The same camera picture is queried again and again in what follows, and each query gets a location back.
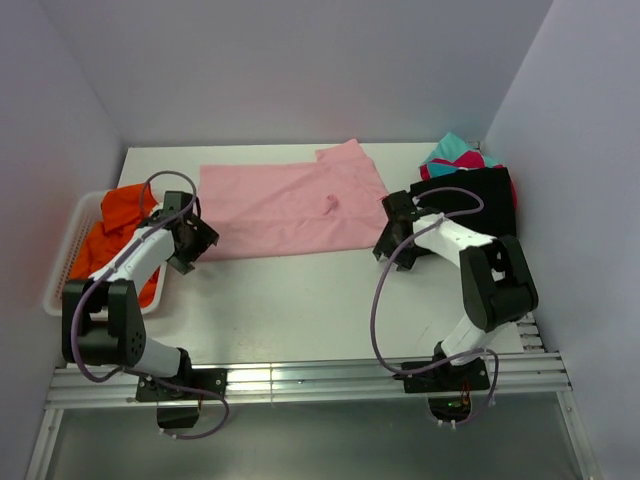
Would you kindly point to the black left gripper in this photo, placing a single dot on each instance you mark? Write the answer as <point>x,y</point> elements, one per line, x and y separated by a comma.
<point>204,237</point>

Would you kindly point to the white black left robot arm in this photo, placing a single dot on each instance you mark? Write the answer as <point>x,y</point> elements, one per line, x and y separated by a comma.
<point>102,320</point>

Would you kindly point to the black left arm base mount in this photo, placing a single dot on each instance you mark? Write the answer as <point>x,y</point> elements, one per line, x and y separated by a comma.
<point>178,409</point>

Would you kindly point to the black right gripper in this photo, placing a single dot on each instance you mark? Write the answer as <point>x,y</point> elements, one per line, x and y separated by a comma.
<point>384,244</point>

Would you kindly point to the orange t-shirt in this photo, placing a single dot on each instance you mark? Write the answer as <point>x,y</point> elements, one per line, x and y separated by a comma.
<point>122,210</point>

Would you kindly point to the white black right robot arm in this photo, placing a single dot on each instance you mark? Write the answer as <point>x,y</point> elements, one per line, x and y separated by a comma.
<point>496,282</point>

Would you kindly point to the teal magenta t-shirt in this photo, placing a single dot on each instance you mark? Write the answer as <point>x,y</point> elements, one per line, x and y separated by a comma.
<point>453,154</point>

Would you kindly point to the white plastic basket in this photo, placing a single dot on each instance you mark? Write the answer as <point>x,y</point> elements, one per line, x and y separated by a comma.
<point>86,212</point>

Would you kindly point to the aluminium table edge rail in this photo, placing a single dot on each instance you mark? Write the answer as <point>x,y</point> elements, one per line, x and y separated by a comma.
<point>305,382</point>

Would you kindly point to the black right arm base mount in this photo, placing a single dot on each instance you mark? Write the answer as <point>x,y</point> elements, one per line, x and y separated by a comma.
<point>457,383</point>

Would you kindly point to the aluminium right side rail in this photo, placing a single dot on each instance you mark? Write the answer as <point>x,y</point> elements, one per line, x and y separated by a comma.
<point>529,334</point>

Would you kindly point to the pink t-shirt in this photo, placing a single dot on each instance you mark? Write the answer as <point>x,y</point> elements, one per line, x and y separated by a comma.
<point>333,203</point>

